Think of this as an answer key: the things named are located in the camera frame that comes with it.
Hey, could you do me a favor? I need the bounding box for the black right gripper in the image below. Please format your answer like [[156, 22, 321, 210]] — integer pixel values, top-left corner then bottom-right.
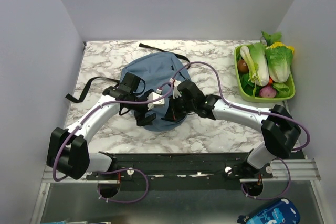
[[165, 93, 196, 120]]

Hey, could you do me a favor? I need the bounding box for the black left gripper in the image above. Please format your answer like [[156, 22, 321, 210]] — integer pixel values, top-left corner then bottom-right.
[[126, 89, 156, 126]]

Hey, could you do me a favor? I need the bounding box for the blue student backpack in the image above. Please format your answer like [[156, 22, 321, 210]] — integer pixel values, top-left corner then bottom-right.
[[111, 49, 191, 132]]

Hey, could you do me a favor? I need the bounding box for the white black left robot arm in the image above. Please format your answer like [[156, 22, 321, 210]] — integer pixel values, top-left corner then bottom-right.
[[46, 72, 149, 182]]

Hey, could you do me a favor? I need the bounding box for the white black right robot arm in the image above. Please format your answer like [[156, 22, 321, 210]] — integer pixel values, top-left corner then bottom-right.
[[165, 80, 301, 178]]

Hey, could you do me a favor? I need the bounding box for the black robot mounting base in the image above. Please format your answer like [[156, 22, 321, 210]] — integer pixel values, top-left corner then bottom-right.
[[86, 153, 273, 194]]

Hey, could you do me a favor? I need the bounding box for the green plastic vegetable basket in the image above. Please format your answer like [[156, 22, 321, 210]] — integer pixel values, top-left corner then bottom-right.
[[234, 44, 296, 103]]

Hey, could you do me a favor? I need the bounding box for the brown mushroom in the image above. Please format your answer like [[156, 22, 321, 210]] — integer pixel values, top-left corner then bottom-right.
[[237, 59, 249, 74]]

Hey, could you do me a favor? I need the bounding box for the white green leek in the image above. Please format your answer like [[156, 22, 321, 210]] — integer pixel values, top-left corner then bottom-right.
[[240, 46, 258, 84]]

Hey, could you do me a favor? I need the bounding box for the purple red onion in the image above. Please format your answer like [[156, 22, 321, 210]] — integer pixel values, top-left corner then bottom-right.
[[259, 86, 277, 99]]

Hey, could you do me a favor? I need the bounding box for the orange carrot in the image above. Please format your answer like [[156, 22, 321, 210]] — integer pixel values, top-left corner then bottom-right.
[[268, 77, 273, 85]]

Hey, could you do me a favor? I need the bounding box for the left napa cabbage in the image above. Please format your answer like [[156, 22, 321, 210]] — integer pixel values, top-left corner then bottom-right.
[[248, 42, 269, 87]]

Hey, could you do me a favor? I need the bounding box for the napa cabbage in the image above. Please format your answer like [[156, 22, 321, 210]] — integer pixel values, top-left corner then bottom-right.
[[265, 46, 293, 83], [248, 42, 269, 87]]

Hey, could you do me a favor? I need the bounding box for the right napa cabbage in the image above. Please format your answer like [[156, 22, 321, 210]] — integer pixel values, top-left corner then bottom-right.
[[265, 46, 293, 83]]

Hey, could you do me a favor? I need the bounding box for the green leafy lettuce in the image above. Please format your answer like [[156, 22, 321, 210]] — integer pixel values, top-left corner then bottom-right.
[[261, 31, 282, 46]]

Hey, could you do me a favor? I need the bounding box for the yellow corn cob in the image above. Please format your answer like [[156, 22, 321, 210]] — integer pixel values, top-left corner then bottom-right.
[[267, 41, 295, 55]]

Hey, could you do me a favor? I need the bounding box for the blue shark pencil case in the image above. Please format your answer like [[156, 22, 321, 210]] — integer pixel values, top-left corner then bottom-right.
[[237, 198, 301, 224]]

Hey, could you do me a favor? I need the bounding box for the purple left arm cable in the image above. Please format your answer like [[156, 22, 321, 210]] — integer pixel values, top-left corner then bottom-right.
[[52, 81, 175, 204]]

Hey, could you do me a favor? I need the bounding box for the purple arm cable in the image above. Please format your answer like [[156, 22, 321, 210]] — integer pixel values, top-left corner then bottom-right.
[[52, 81, 175, 204], [173, 61, 311, 200]]

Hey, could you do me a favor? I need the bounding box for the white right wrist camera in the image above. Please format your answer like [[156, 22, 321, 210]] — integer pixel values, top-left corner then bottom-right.
[[170, 78, 182, 99]]

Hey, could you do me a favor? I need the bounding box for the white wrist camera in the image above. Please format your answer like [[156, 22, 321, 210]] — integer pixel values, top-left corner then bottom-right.
[[147, 92, 165, 110], [170, 78, 182, 99]]

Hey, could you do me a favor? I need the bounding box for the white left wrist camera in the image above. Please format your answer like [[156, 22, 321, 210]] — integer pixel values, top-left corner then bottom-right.
[[147, 92, 165, 110]]

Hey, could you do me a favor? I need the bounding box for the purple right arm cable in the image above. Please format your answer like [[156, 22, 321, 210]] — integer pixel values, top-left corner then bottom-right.
[[173, 61, 311, 200]]

